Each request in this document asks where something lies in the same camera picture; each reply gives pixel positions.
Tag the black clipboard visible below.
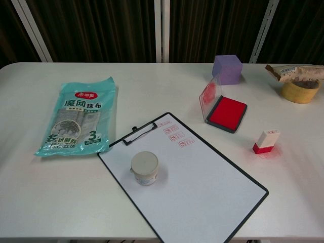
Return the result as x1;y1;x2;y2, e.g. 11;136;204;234
97;112;269;243

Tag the red and white stamp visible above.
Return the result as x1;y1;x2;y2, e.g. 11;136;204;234
252;129;281;154

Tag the purple foam cube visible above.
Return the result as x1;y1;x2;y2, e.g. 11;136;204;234
212;55;244;86

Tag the red ink pad case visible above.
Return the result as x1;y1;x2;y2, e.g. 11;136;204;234
198;75;248;134

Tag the white slanted frame post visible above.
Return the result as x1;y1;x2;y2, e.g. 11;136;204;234
11;0;53;63
249;0;280;64

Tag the teal cleaning cloth package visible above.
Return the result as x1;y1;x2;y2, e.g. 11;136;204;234
34;74;119;159

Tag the beige snack wrapper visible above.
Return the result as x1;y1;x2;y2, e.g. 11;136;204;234
265;64;324;83

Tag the yellow tape roll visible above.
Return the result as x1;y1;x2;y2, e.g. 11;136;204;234
280;80;321;104

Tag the white paper sheet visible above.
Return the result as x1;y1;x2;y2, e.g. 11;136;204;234
99;113;268;242

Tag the dark pleated curtain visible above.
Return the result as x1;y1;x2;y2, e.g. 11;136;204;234
0;0;324;67

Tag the white vertical frame post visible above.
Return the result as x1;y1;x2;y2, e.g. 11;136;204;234
154;0;170;63

